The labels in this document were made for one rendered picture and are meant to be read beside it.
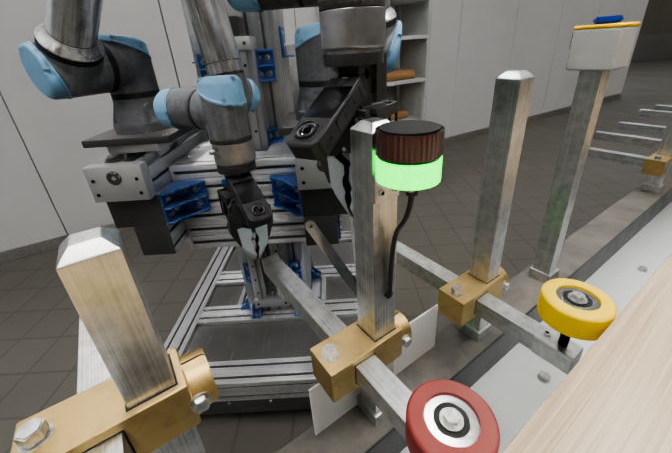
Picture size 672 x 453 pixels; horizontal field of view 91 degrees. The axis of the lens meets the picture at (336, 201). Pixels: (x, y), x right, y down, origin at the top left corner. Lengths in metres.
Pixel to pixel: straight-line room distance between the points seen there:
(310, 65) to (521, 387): 0.82
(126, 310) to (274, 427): 1.19
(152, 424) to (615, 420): 0.40
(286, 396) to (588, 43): 1.24
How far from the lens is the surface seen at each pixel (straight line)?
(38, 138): 2.92
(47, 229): 3.12
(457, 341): 0.71
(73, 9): 0.86
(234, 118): 0.60
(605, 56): 0.73
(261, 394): 1.33
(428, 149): 0.28
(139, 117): 1.01
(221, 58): 0.76
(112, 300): 0.28
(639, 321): 0.55
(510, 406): 0.75
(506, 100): 0.52
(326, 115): 0.36
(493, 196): 0.56
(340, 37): 0.39
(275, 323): 1.45
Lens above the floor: 1.21
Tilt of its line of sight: 25 degrees down
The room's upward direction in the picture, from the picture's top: 4 degrees counter-clockwise
